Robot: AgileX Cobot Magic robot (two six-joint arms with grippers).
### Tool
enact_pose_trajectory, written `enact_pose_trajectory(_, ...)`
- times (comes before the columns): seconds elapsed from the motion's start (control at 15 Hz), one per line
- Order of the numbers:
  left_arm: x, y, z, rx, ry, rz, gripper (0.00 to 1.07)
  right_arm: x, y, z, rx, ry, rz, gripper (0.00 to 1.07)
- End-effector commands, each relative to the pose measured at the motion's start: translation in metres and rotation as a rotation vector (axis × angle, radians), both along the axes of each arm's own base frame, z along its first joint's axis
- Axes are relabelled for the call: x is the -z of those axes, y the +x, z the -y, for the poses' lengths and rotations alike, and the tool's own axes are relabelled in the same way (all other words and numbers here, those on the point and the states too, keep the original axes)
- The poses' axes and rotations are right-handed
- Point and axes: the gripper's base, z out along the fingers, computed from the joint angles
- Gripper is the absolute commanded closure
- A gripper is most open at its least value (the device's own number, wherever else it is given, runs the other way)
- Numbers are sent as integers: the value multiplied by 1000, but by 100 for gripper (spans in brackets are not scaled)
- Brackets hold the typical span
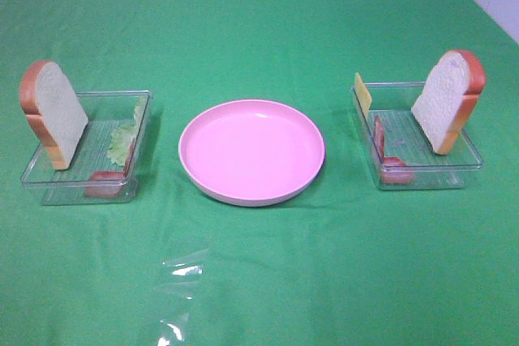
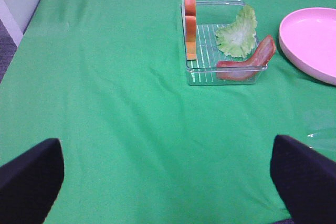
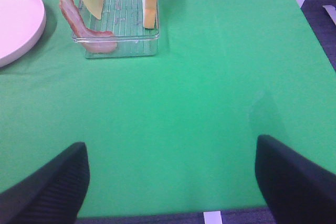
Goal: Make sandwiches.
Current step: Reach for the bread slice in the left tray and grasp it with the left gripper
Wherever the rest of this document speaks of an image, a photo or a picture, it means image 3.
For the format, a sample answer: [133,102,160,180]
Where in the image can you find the green tablecloth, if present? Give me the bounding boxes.
[1,0,335,217]

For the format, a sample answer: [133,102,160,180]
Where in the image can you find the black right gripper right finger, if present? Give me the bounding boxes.
[255,135,335,223]

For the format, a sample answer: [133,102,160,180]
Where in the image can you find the clear right plastic container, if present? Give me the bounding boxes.
[72,0,160,59]

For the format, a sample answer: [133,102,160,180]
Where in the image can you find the white floor tape strip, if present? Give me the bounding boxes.
[203,211,223,224]

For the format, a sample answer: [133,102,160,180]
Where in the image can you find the wavy bacon strip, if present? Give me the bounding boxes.
[59,0,117,54]

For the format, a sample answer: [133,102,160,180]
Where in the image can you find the pink round plate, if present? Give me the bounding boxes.
[1,0,46,67]

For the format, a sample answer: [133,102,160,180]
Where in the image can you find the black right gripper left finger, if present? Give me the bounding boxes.
[1,142,90,223]

